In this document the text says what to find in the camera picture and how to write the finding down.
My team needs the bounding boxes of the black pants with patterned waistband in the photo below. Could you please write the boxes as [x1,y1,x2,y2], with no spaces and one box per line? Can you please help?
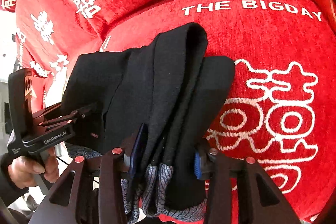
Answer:
[62,23,235,223]

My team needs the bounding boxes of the red blanket with white print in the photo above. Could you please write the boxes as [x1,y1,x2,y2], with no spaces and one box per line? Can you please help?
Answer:
[1,0,335,221]

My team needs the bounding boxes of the black sleeve left forearm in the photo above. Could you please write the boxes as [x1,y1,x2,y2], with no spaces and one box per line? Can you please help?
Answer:
[0,153,29,206]

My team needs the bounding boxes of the person's left hand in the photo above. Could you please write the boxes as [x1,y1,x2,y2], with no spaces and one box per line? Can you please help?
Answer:
[7,147,59,189]

